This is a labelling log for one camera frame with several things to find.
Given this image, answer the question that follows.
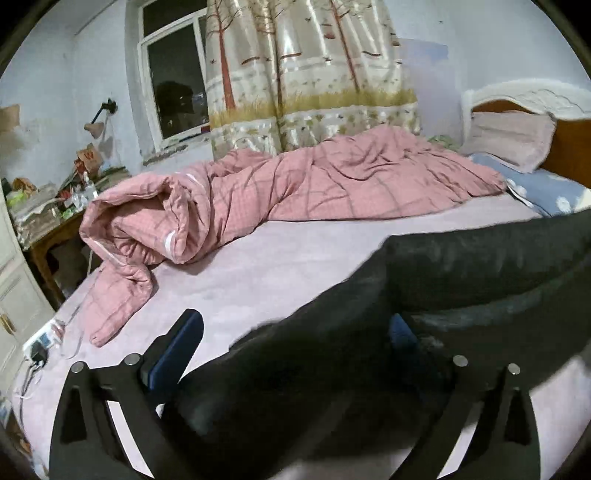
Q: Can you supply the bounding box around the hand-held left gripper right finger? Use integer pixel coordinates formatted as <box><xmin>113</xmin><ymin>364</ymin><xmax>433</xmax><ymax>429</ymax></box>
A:
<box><xmin>388</xmin><ymin>314</ymin><xmax>540</xmax><ymax>480</ymax></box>

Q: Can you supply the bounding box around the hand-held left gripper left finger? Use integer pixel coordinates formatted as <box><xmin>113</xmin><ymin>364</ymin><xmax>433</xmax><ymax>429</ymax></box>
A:
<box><xmin>48</xmin><ymin>308</ymin><xmax>205</xmax><ymax>480</ymax></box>

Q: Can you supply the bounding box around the black garment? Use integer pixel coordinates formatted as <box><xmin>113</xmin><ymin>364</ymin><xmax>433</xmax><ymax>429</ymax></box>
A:
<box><xmin>161</xmin><ymin>210</ymin><xmax>591</xmax><ymax>480</ymax></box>

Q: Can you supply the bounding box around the bed with pink sheet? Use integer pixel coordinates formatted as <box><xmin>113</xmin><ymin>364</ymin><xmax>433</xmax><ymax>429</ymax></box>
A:
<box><xmin>11</xmin><ymin>191</ymin><xmax>591</xmax><ymax>480</ymax></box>

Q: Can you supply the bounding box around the white power strip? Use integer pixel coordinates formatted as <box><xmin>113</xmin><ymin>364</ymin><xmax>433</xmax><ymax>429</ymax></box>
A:
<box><xmin>22</xmin><ymin>318</ymin><xmax>68</xmax><ymax>352</ymax></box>

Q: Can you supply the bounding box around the pink checked quilt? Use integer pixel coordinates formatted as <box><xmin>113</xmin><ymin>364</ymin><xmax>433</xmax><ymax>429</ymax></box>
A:
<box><xmin>78</xmin><ymin>126</ymin><xmax>509</xmax><ymax>348</ymax></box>

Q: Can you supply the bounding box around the white wardrobe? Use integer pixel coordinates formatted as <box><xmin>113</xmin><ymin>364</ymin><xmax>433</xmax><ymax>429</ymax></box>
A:
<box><xmin>0</xmin><ymin>193</ymin><xmax>57</xmax><ymax>403</ymax></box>

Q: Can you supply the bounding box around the wooden desk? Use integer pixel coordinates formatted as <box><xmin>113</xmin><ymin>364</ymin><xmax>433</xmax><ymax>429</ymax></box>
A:
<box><xmin>21</xmin><ymin>202</ymin><xmax>101</xmax><ymax>306</ymax></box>

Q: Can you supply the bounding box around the floral cloth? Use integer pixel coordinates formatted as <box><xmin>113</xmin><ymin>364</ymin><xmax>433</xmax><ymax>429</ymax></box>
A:
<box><xmin>425</xmin><ymin>134</ymin><xmax>463</xmax><ymax>154</ymax></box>

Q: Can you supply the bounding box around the blue pillow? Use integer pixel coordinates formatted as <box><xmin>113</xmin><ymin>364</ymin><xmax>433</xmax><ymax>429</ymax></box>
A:
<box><xmin>468</xmin><ymin>153</ymin><xmax>591</xmax><ymax>219</ymax></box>

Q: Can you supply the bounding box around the small cardboard box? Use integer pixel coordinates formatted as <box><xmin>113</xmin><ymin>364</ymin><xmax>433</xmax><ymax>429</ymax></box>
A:
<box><xmin>75</xmin><ymin>143</ymin><xmax>101</xmax><ymax>171</ymax></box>

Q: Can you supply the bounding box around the pink pillow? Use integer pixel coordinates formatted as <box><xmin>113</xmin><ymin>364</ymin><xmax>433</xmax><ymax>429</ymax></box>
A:
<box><xmin>462</xmin><ymin>110</ymin><xmax>557</xmax><ymax>174</ymax></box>

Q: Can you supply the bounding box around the wooden headboard with white trim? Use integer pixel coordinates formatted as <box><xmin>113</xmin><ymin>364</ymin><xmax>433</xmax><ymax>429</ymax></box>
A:
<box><xmin>462</xmin><ymin>78</ymin><xmax>591</xmax><ymax>191</ymax></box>

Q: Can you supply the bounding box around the tree print curtain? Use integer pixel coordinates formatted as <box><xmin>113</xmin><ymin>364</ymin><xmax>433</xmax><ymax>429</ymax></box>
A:
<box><xmin>205</xmin><ymin>0</ymin><xmax>423</xmax><ymax>157</ymax></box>

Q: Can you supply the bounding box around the window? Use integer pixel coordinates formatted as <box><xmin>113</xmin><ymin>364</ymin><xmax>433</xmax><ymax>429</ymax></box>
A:
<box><xmin>126</xmin><ymin>0</ymin><xmax>214</xmax><ymax>154</ymax></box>

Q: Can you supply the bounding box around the white cable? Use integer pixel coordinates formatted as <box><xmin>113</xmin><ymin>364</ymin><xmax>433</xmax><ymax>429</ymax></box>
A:
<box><xmin>17</xmin><ymin>360</ymin><xmax>46</xmax><ymax>401</ymax></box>

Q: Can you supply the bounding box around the wall lamp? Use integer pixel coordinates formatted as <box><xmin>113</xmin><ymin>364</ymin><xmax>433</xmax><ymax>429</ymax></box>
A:
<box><xmin>83</xmin><ymin>98</ymin><xmax>119</xmax><ymax>140</ymax></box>

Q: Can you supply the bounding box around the pale wall sheet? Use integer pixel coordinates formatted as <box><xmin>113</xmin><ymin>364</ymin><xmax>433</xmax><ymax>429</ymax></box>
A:
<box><xmin>401</xmin><ymin>39</ymin><xmax>450</xmax><ymax>64</ymax></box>

